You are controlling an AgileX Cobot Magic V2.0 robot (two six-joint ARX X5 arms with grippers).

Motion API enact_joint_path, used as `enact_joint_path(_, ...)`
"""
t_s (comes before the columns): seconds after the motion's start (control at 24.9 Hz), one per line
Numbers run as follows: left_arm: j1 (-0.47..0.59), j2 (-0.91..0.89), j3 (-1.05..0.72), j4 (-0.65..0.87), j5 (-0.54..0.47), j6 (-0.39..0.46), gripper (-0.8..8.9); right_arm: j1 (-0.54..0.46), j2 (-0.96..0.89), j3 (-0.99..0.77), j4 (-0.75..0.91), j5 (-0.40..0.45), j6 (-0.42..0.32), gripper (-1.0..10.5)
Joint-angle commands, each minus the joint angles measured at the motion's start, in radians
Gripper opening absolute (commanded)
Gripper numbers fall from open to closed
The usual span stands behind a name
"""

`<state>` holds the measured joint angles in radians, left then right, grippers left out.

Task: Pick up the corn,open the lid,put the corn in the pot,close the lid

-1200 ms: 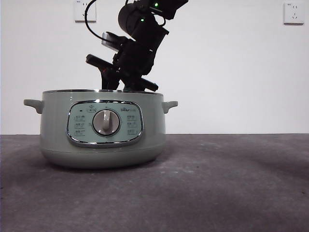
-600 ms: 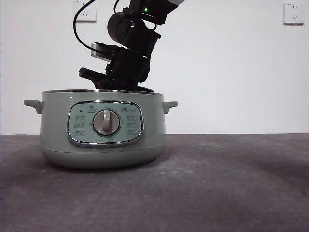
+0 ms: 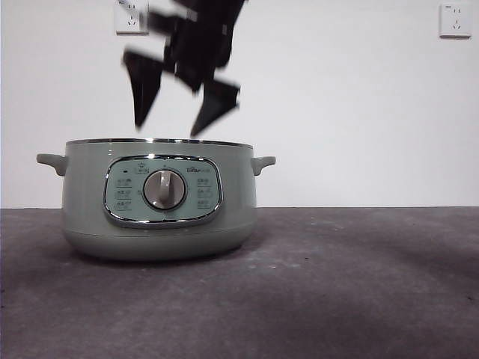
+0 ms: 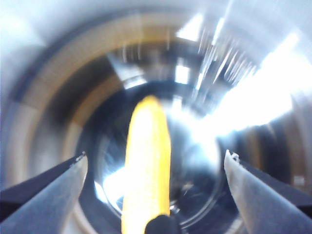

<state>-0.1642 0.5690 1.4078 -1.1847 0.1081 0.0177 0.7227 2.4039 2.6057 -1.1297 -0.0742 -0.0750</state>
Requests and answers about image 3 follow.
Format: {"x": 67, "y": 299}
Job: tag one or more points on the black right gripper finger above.
{"x": 144, "y": 82}
{"x": 217, "y": 101}

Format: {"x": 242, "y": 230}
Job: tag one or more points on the white wall socket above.
{"x": 129, "y": 20}
{"x": 454, "y": 22}

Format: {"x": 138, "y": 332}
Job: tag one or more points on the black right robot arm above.
{"x": 202, "y": 37}

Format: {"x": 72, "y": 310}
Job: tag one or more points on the sage green electric pot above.
{"x": 86, "y": 209}

